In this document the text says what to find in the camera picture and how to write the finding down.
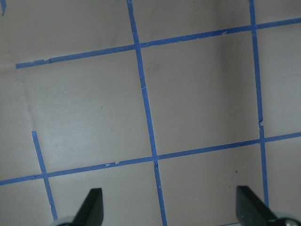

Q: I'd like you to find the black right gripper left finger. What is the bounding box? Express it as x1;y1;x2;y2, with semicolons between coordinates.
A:
71;188;104;226

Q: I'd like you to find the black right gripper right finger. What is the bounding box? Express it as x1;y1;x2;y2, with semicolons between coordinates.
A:
236;186;282;226

